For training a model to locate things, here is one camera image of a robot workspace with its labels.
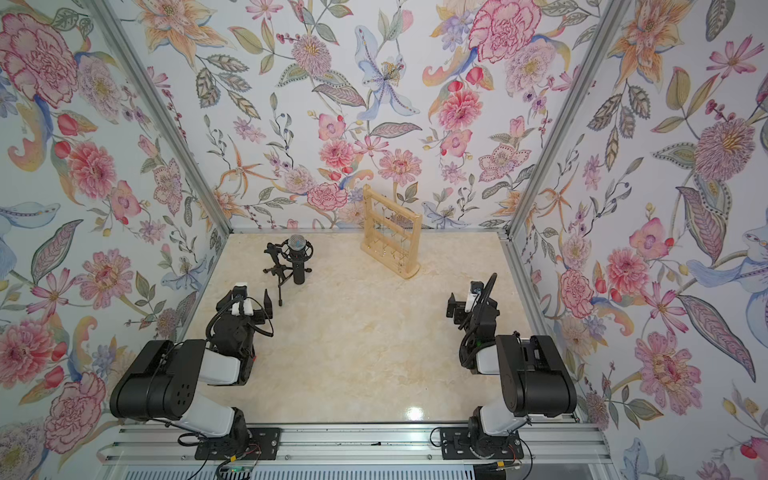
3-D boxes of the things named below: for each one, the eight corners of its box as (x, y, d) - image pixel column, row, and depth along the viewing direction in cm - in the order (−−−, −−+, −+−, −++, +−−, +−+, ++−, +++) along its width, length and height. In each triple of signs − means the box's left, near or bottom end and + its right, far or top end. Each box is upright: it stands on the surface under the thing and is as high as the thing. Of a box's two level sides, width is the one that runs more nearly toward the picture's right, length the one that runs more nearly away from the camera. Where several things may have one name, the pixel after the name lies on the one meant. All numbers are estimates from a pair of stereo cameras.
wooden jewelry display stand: (358, 249, 119) (353, 193, 98) (370, 240, 122) (367, 184, 101) (407, 283, 108) (412, 229, 87) (418, 272, 111) (426, 218, 91)
